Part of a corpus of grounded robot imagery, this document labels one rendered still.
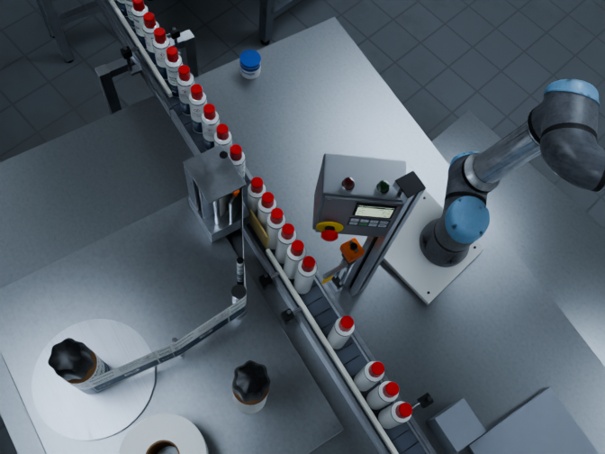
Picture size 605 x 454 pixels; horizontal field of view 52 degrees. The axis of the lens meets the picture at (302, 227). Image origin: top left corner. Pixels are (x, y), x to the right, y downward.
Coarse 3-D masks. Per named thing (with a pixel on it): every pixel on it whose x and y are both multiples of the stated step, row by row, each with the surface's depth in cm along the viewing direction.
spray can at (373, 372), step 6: (366, 366) 153; (372, 366) 149; (378, 366) 149; (360, 372) 158; (366, 372) 152; (372, 372) 149; (378, 372) 148; (354, 378) 167; (360, 378) 158; (366, 378) 153; (372, 378) 152; (378, 378) 152; (360, 384) 160; (366, 384) 157; (372, 384) 155; (360, 390) 166; (366, 390) 166
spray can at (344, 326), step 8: (344, 320) 153; (352, 320) 153; (336, 328) 156; (344, 328) 153; (352, 328) 156; (328, 336) 169; (336, 336) 159; (344, 336) 156; (336, 344) 165; (344, 344) 168
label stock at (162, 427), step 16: (160, 416) 146; (176, 416) 146; (128, 432) 144; (144, 432) 144; (160, 432) 144; (176, 432) 145; (192, 432) 145; (128, 448) 142; (144, 448) 143; (160, 448) 154; (176, 448) 143; (192, 448) 144
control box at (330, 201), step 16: (336, 160) 125; (352, 160) 126; (368, 160) 126; (384, 160) 126; (400, 160) 127; (320, 176) 131; (336, 176) 124; (352, 176) 124; (368, 176) 125; (384, 176) 125; (400, 176) 125; (320, 192) 127; (336, 192) 122; (352, 192) 123; (368, 192) 123; (400, 192) 124; (320, 208) 129; (336, 208) 127; (352, 208) 126; (400, 208) 125; (320, 224) 135; (336, 224) 134
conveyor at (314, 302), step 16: (176, 112) 195; (192, 128) 194; (256, 240) 181; (320, 288) 177; (320, 304) 175; (320, 320) 173; (336, 320) 174; (336, 352) 170; (352, 352) 170; (336, 368) 171; (352, 368) 169; (400, 432) 163; (400, 448) 162; (416, 448) 162
